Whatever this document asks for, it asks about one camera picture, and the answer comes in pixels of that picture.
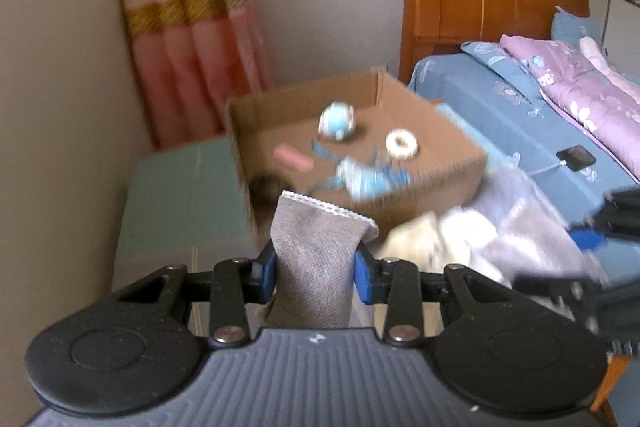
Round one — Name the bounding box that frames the brown braided ring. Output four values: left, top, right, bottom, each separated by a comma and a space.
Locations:
248, 175, 286, 208

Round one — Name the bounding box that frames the blue embroidered pouch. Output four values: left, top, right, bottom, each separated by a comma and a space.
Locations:
336, 157, 411, 202

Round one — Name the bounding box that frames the blue tassel ornament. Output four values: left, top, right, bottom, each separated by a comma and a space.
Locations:
306, 141, 393, 200

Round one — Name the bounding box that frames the pink nail file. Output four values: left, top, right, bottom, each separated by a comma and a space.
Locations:
273, 144, 314, 172

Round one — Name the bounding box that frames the blue white toy figure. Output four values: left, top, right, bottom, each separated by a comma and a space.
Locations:
318, 102, 356, 142

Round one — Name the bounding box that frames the yellow printed lens cloth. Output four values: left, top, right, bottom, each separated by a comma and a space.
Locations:
376, 211, 449, 272

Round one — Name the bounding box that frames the black smartphone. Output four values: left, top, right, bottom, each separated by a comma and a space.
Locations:
556, 145, 597, 172

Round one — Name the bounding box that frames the grey checked table cover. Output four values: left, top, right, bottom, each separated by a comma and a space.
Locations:
110, 103, 601, 333

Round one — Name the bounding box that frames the white folded cloth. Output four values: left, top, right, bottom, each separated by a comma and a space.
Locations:
433, 208, 503, 282

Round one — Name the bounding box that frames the purple floral quilt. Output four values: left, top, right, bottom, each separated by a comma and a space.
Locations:
500, 35, 639, 176

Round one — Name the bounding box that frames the open cardboard box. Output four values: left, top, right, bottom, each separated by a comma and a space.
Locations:
227, 70, 487, 232

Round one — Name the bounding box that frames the blue pillow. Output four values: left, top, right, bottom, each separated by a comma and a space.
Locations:
551, 5, 600, 50

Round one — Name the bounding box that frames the pink striped curtain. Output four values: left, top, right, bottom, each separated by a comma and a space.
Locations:
122, 0, 273, 148

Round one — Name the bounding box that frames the white charging cable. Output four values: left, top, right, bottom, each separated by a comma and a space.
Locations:
527, 159, 569, 177

